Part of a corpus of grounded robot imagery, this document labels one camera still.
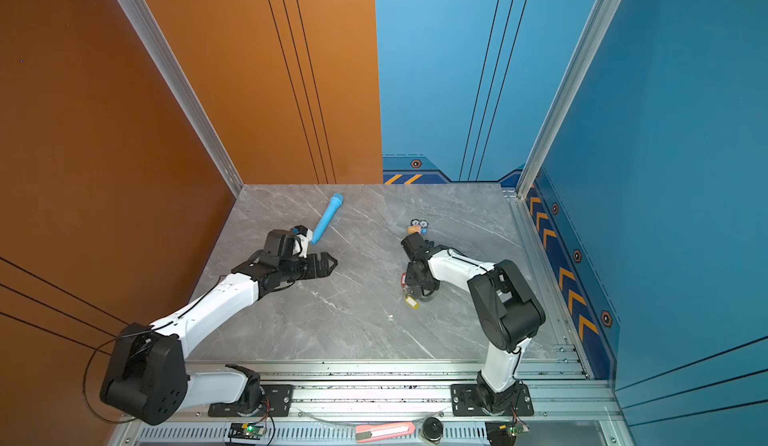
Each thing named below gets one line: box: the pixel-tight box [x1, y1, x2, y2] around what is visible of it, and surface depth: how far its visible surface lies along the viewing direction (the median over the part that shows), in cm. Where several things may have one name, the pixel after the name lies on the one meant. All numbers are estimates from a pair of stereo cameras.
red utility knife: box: [355, 422, 416, 443], surface depth 71 cm
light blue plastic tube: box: [311, 193, 344, 244], surface depth 113 cm
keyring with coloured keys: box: [400, 273, 420, 309], surface depth 93 cm
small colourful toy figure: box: [407, 218, 429, 235], surface depth 108 cm
